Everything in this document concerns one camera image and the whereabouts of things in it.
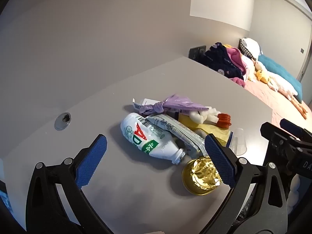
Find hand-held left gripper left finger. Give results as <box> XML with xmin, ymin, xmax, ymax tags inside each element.
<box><xmin>26</xmin><ymin>134</ymin><xmax>115</xmax><ymax>234</ymax></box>

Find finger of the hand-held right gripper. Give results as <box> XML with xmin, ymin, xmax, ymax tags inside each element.
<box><xmin>280</xmin><ymin>118</ymin><xmax>312</xmax><ymax>140</ymax></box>
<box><xmin>260</xmin><ymin>122</ymin><xmax>303</xmax><ymax>162</ymax></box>

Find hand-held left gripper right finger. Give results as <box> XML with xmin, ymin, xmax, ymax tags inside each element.
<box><xmin>202</xmin><ymin>134</ymin><xmax>288</xmax><ymax>234</ymax></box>

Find white foam block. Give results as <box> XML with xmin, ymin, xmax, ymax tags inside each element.
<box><xmin>205</xmin><ymin>107</ymin><xmax>219</xmax><ymax>123</ymax></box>

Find yellow snack packet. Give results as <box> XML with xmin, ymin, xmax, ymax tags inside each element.
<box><xmin>177</xmin><ymin>114</ymin><xmax>235</xmax><ymax>148</ymax></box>

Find clear plastic cup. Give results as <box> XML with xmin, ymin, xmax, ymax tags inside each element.
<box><xmin>229</xmin><ymin>127</ymin><xmax>248</xmax><ymax>155</ymax></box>

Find pink bed sheet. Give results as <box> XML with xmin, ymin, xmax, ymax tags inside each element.
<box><xmin>244</xmin><ymin>78</ymin><xmax>312</xmax><ymax>138</ymax></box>

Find white knotted cushion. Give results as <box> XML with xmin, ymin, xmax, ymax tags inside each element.
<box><xmin>286</xmin><ymin>175</ymin><xmax>302</xmax><ymax>215</ymax></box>

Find gold foil cup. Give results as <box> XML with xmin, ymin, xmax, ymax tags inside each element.
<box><xmin>182</xmin><ymin>156</ymin><xmax>223</xmax><ymax>196</ymax></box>

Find orange ribbed cap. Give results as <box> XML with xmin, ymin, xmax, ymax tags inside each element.
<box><xmin>216</xmin><ymin>113</ymin><xmax>232</xmax><ymax>129</ymax></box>

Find white goose plush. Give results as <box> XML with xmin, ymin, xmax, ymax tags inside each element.
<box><xmin>267</xmin><ymin>72</ymin><xmax>308</xmax><ymax>120</ymax></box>

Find white plastic milk bottle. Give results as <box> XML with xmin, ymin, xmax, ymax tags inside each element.
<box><xmin>121</xmin><ymin>113</ymin><xmax>186</xmax><ymax>165</ymax></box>

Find teal quilted cushion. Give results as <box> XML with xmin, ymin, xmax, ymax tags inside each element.
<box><xmin>258</xmin><ymin>54</ymin><xmax>303</xmax><ymax>102</ymax></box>

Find yellow duck plush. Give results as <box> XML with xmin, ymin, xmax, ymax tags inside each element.
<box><xmin>255</xmin><ymin>69</ymin><xmax>271</xmax><ymax>85</ymax></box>

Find silver snack wrapper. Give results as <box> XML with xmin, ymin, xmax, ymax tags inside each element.
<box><xmin>146</xmin><ymin>114</ymin><xmax>206</xmax><ymax>157</ymax></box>

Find purple plastic bag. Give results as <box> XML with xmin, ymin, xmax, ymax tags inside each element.
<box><xmin>140</xmin><ymin>94</ymin><xmax>210</xmax><ymax>117</ymax></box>

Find white paper label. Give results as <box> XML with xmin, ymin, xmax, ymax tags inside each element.
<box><xmin>133</xmin><ymin>98</ymin><xmax>159</xmax><ymax>112</ymax></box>

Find pink fleece garment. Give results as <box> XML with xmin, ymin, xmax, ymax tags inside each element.
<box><xmin>225</xmin><ymin>47</ymin><xmax>248</xmax><ymax>87</ymax></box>

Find checked white pillow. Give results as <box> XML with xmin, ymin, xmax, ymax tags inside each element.
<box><xmin>239</xmin><ymin>38</ymin><xmax>262</xmax><ymax>61</ymax></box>

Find navy patterned garment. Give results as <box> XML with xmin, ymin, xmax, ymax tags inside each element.
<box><xmin>197</xmin><ymin>42</ymin><xmax>246</xmax><ymax>80</ymax></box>

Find round table cable grommet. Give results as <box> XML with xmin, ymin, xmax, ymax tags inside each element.
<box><xmin>54</xmin><ymin>112</ymin><xmax>72</xmax><ymax>130</ymax></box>

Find black wall socket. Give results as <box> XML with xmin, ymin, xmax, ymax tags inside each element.
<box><xmin>189</xmin><ymin>45</ymin><xmax>207</xmax><ymax>60</ymax></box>

